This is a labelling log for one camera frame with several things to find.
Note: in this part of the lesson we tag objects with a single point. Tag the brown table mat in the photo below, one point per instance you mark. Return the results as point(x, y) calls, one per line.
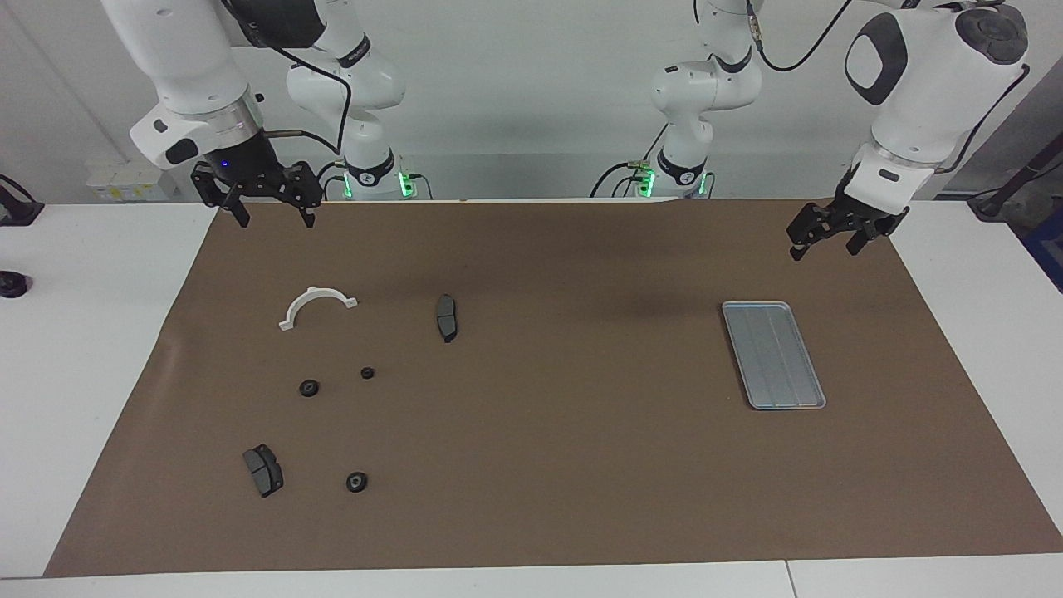
point(531, 465)

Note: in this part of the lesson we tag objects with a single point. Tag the black stand foot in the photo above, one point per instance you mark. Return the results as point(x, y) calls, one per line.
point(992, 203)

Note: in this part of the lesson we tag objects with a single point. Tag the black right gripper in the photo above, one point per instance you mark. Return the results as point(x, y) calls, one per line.
point(241, 162)

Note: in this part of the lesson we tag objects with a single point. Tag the black round knob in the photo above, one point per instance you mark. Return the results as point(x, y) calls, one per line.
point(12, 286)

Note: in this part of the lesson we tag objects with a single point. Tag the silver metal tray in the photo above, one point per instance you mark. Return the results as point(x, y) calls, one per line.
point(772, 357)

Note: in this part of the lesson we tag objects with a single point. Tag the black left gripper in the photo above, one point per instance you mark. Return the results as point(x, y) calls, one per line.
point(864, 209)

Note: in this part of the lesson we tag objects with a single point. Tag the blue crate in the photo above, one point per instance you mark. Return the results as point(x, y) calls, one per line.
point(1048, 249)

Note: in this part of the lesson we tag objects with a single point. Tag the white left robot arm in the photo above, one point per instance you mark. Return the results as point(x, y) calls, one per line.
point(930, 83)

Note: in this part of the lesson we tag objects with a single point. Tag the wide grey brake pad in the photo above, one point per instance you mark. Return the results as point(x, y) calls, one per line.
point(264, 472)

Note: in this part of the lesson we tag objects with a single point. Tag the slim curved grey brake pad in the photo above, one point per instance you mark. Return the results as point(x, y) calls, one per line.
point(447, 320)

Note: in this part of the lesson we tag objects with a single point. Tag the white curved plastic bracket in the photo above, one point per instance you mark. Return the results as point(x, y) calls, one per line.
point(296, 309)

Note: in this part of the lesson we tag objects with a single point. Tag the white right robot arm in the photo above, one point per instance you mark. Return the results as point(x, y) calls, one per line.
point(183, 66)

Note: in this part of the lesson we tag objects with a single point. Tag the black table clamp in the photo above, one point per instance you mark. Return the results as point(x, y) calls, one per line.
point(17, 212)

